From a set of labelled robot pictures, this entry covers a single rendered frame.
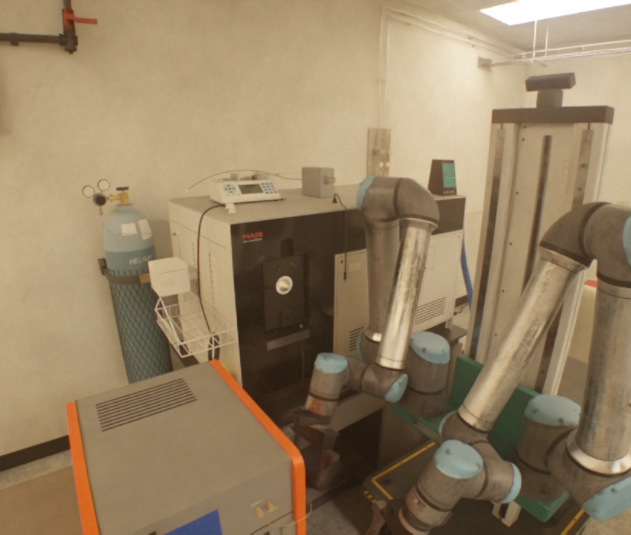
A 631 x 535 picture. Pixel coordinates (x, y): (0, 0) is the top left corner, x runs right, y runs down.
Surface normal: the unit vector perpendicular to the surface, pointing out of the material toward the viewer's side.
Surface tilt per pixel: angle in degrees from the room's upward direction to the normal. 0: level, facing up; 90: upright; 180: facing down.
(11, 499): 0
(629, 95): 90
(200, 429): 0
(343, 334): 90
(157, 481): 0
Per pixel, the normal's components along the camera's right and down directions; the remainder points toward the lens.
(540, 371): -0.84, 0.16
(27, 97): 0.58, 0.25
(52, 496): 0.00, -0.95
